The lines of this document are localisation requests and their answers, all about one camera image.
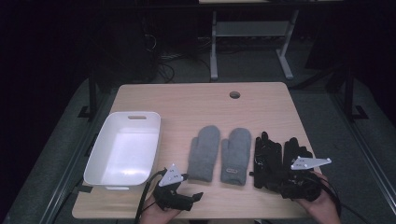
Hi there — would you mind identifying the person's right hand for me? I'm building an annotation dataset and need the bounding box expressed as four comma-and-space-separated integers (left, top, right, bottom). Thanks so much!
295, 172, 342, 224

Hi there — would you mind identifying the right hand-held gripper cable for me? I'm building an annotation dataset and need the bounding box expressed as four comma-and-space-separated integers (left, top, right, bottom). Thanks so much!
311, 174, 372, 224

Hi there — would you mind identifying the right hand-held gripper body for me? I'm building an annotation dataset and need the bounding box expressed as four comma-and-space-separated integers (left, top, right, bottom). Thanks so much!
279, 156, 332, 202

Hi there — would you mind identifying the white plastic bin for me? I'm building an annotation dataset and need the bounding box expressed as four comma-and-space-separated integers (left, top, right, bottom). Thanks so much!
83, 111, 163, 191

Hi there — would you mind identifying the person's left hand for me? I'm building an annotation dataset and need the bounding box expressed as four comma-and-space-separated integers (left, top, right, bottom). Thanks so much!
139, 195, 181, 224

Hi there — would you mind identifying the black metal stand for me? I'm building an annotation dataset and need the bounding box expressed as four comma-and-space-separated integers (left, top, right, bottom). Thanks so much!
343, 63, 369, 121
78, 66, 98, 121

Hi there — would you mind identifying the black glove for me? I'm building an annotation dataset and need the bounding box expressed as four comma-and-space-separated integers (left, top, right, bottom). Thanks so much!
282, 136, 314, 191
249, 131, 284, 189

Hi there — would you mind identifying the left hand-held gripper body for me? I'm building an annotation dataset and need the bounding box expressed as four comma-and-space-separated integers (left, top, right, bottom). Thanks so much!
152, 162, 194, 211

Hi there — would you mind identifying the white-framed desk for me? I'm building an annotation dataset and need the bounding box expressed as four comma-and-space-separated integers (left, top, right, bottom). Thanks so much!
199, 0, 344, 80

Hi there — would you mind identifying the plain grey mitten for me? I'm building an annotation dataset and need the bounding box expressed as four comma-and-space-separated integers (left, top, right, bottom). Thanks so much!
187, 125, 221, 183

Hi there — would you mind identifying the tangle of floor cables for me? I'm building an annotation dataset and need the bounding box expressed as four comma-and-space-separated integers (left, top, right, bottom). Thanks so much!
141, 32, 213, 84

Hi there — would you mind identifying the grey mitten with label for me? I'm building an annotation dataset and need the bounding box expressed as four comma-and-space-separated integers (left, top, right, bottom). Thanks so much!
219, 127, 252, 187

